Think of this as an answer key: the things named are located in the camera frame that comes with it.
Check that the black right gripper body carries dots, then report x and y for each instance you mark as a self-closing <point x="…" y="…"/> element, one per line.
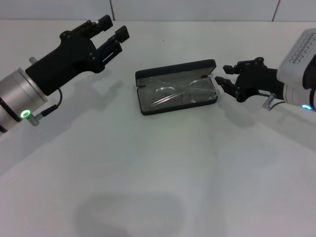
<point x="256" y="81"/>

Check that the black glasses case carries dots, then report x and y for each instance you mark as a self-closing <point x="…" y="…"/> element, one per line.
<point x="172" y="70"/>

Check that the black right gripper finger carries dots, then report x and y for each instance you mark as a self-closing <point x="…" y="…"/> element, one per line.
<point x="227" y="85"/>
<point x="230" y="69"/>

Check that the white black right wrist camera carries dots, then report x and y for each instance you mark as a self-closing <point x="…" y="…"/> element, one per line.
<point x="296" y="59"/>

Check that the clear white glasses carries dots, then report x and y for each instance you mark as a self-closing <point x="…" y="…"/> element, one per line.
<point x="163" y="90"/>

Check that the white striped right robot arm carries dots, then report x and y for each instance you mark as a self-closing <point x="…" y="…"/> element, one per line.
<point x="296" y="97"/>

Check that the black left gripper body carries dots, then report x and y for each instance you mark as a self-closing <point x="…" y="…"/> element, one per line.
<point x="64" y="64"/>

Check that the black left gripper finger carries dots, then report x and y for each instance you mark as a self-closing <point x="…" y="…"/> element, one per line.
<point x="98" y="24"/>
<point x="113" y="44"/>

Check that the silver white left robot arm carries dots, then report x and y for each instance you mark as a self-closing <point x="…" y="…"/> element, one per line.
<point x="17" y="96"/>

